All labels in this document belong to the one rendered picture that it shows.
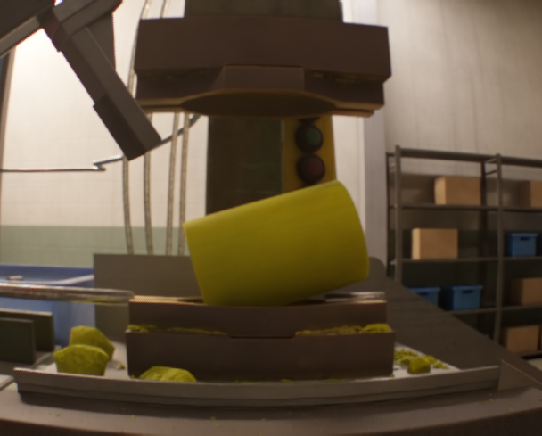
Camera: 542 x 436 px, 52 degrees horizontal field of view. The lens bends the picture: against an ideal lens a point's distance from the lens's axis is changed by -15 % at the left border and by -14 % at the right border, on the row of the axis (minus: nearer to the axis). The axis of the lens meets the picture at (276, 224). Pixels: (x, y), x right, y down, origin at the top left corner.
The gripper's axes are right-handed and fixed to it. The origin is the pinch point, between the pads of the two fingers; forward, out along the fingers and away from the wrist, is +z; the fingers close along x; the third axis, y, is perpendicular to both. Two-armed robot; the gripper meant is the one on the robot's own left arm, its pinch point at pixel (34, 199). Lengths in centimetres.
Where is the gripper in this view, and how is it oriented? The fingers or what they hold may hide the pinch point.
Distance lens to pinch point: 32.2
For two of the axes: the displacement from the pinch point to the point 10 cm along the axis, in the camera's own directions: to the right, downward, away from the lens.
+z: 5.5, 7.8, 3.0
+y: -5.2, 0.4, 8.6
